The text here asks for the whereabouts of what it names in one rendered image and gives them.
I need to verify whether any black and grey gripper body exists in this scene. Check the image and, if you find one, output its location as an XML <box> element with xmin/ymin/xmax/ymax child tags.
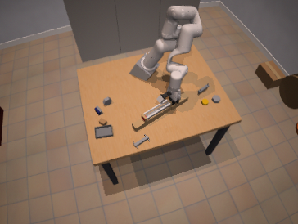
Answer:
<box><xmin>167</xmin><ymin>86</ymin><xmax>181</xmax><ymax>102</ymax></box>

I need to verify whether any yellow short cylinder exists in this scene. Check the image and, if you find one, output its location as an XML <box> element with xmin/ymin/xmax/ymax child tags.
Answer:
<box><xmin>201</xmin><ymin>99</ymin><xmax>209</xmax><ymax>105</ymax></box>

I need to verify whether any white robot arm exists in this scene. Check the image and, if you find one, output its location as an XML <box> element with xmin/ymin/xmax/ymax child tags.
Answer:
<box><xmin>141</xmin><ymin>6</ymin><xmax>203</xmax><ymax>104</ymax></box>

